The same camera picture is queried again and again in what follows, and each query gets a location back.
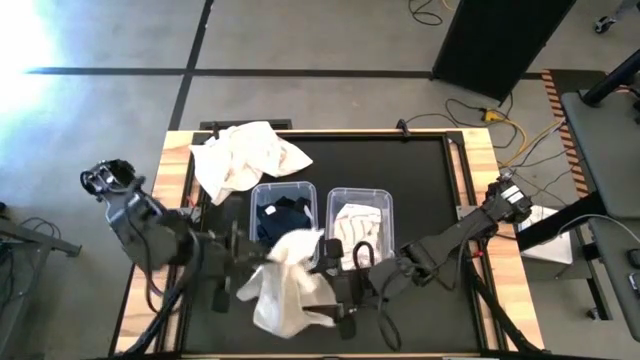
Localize black pole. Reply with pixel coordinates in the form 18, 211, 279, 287
582, 49, 640, 108

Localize white paper sheet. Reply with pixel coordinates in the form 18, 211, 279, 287
517, 204, 574, 265

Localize navy blue towel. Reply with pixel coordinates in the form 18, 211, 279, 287
255, 195, 315, 249

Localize black frame strut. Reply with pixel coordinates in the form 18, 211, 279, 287
124, 284, 186, 356
464, 269, 541, 354

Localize yellow floor cable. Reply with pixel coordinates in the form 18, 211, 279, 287
482, 108, 566, 169

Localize caster wheel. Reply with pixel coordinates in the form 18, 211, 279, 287
593, 15, 617, 35

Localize white red-striped towel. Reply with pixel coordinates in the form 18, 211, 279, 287
333, 202, 384, 266

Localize striped hazard floor tape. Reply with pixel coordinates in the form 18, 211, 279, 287
542, 69, 591, 199

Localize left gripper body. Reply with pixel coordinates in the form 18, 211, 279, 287
209, 219, 242, 315

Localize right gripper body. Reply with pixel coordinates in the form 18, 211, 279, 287
319, 238, 374, 341

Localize grey desk leg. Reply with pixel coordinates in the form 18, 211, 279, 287
0, 217, 83, 259

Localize clear plastic bin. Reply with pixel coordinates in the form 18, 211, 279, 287
324, 187, 396, 266
248, 180, 320, 261

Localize black cabinet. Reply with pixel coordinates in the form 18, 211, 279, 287
431, 0, 579, 103

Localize grey side table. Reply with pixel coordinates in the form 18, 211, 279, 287
587, 219, 640, 346
559, 89, 640, 221

